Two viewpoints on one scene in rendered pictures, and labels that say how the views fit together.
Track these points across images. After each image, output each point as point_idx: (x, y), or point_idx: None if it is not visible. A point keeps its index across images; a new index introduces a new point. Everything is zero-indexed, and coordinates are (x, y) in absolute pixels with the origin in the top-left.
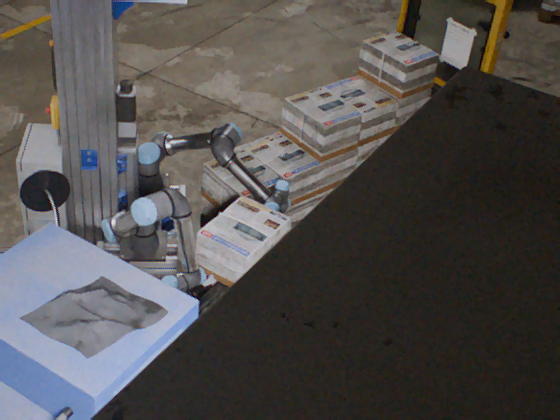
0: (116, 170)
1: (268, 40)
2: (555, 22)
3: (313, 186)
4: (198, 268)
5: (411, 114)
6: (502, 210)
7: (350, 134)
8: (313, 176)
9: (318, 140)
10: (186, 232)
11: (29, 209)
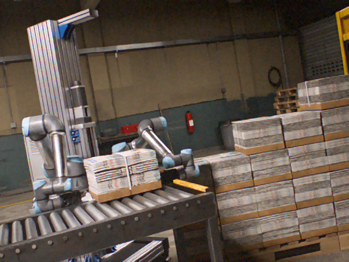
0: (70, 138)
1: None
2: None
3: (245, 176)
4: (64, 175)
5: (341, 126)
6: None
7: (272, 134)
8: (242, 167)
9: (242, 137)
10: (55, 144)
11: (32, 171)
